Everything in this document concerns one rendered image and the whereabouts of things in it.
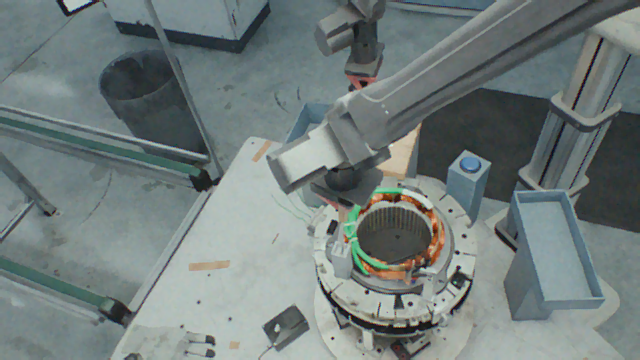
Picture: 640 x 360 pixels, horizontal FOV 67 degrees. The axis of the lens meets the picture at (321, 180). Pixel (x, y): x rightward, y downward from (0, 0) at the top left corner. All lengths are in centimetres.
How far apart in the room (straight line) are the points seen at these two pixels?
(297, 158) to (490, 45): 28
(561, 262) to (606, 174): 159
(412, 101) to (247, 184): 111
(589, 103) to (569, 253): 30
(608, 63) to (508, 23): 70
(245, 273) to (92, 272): 131
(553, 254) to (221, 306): 80
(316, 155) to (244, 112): 233
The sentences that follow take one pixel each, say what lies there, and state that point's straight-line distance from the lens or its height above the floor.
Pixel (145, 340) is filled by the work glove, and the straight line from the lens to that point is 135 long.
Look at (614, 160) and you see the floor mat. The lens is 273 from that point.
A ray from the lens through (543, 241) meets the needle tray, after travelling 111.
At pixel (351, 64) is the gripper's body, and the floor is 128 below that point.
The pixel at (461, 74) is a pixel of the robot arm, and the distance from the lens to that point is 40.
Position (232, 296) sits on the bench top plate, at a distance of 133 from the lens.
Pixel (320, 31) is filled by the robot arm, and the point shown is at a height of 138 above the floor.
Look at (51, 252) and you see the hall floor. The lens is 274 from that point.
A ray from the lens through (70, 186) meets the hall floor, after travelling 296.
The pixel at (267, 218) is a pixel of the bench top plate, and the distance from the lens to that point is 143.
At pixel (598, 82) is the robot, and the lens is 108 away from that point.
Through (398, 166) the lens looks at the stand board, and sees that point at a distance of 113.
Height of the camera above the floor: 194
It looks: 52 degrees down
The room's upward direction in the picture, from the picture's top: 10 degrees counter-clockwise
